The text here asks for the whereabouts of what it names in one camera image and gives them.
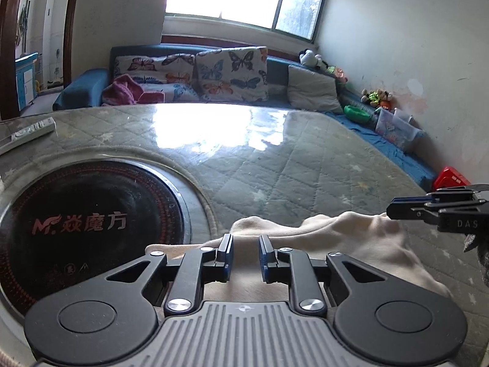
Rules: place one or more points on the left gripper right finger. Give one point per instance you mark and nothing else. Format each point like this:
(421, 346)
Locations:
(292, 267)

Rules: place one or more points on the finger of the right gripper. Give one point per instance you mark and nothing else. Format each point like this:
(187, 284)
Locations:
(431, 194)
(414, 212)

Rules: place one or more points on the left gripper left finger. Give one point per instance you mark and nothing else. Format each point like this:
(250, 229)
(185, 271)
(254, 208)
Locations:
(197, 268)

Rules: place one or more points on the cream peach garment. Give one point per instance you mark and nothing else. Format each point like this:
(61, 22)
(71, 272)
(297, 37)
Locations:
(373, 239)

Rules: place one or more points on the grey gloved right hand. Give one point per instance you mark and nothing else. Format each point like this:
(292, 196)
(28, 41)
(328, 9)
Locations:
(480, 244)

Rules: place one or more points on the red plastic stool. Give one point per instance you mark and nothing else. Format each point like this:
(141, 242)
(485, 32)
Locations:
(449, 177)

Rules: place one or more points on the clear plastic storage box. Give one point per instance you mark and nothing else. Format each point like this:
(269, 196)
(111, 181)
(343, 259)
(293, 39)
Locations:
(397, 131)

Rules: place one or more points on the green bowl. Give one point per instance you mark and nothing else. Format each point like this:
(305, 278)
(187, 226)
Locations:
(357, 115)

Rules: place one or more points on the plush toys pile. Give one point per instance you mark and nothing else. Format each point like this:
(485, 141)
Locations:
(377, 98)

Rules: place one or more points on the black round induction cooktop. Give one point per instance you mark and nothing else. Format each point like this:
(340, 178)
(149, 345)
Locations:
(81, 220)

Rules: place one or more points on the plain beige cushion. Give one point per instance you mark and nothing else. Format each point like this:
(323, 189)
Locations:
(308, 90)

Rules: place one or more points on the magenta crumpled cloth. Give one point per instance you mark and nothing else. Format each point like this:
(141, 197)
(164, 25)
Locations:
(125, 91)

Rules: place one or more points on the butterfly cushion left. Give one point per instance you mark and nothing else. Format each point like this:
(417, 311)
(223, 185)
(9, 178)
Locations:
(172, 75)

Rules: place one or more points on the butterfly cushion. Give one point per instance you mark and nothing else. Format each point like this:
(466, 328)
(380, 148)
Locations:
(233, 74)
(172, 75)

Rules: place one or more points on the panda plush toy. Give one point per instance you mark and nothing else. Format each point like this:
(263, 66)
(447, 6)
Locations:
(312, 60)

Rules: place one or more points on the butterfly cushion right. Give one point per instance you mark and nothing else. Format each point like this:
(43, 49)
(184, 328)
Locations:
(233, 74)

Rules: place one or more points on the grey remote control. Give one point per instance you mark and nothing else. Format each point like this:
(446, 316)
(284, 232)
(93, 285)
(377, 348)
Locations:
(28, 134)

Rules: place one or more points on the blue white small cabinet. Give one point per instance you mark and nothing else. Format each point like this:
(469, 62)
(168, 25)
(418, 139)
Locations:
(26, 79)

